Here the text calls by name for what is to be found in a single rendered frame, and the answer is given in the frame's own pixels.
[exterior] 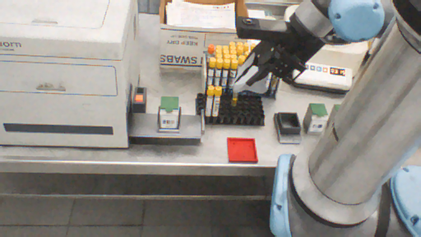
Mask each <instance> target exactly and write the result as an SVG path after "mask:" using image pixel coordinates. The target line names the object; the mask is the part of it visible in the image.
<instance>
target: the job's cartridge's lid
mask: <svg viewBox="0 0 421 237"><path fill-rule="evenodd" d="M178 98H179V97H169V96H161V98H160V109H166V112H173V110H174V109H177V110H178Z"/></svg>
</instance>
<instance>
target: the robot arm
mask: <svg viewBox="0 0 421 237"><path fill-rule="evenodd" d="M333 27H334V30H335V32H336V34H338V36H339V37H340V38H341V39H343V40H345V41H349V42H352V43H359V42H363V41H369V40H371V39H372V38H377V39H380V41H379V42H378V44H377V46H376V48H375V49H374V50H373V51H372V55H370V57H369V59H368V60H367V62H366V64H365V66H364V67H363V69H362V70H361V72H360V73H359V76H358V77H357V79H356V81H355V82H354V84H353V85H352V88H351V89H350V91H349V92H348V94H347V96H346V97H345V99H344V101H343V103H342V104H341V105H340V107H339V108H338V111H337V112H336V113H335V116H334V117H333V119H332V120H331V123H330V125H329V126H328V127H327V129H326V131H325V132H324V134H323V136H322V138H321V140H320V141H314V142H310V143H309V144H307V145H306V146H305V147H304V148H302V149H301V151H300V152H299V153H298V154H297V155H295V154H292V153H289V154H282V155H280V156H279V158H278V160H277V164H276V169H275V183H274V188H273V194H272V201H271V215H270V228H271V232H272V233H273V234H274V235H275V236H276V237H421V167H420V166H416V165H409V166H406V167H403V168H401V169H399V168H400V167H401V166H402V165H403V164H404V163H405V162H406V161H407V160H408V159H409V158H410V157H411V156H412V155H413V154H414V153H415V152H416V151H417V150H418V149H419V148H420V147H421V0H303V2H302V3H301V4H300V5H299V6H297V8H296V10H295V12H293V13H292V14H291V16H290V17H289V21H279V20H266V19H258V18H251V17H245V16H239V17H238V19H237V22H236V26H235V28H236V32H237V36H238V37H239V38H240V39H244V40H260V42H259V43H258V44H257V45H256V46H255V47H254V48H253V49H252V51H251V52H250V53H249V55H248V56H247V57H246V60H245V61H244V62H243V65H242V66H241V68H240V69H239V72H238V75H237V76H236V78H235V80H234V84H233V92H240V91H254V92H257V93H264V92H266V91H267V85H266V83H265V81H266V79H267V78H268V76H269V72H272V73H274V76H275V77H278V78H280V79H281V78H282V79H281V80H282V82H284V83H286V84H292V83H293V82H294V81H295V80H296V78H297V77H299V76H301V75H302V74H303V72H304V71H305V70H306V69H307V67H306V63H307V62H308V61H309V60H310V58H311V57H312V56H313V55H315V54H317V52H318V51H319V50H320V49H321V48H323V47H324V45H325V44H326V41H325V40H324V39H323V37H324V35H325V34H328V33H329V32H330V31H331V29H332V28H333ZM295 69H296V70H298V71H299V72H300V73H299V74H298V75H297V76H296V77H295V78H294V79H292V80H290V79H289V77H291V76H293V74H292V71H293V70H295Z"/></svg>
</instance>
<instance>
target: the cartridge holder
mask: <svg viewBox="0 0 421 237"><path fill-rule="evenodd" d="M274 118H275V126H276V131H277V133H278V138H279V141H280V142H287V143H301V142H302V138H301V134H300V133H301V130H302V127H301V124H300V122H299V119H298V115H297V112H278V113H275V115H274Z"/></svg>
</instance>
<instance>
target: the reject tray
mask: <svg viewBox="0 0 421 237"><path fill-rule="evenodd" d="M226 140H227V148H228V156H229V162H258V155H257V148H256V142H255V138H244V137H227V139H226Z"/></svg>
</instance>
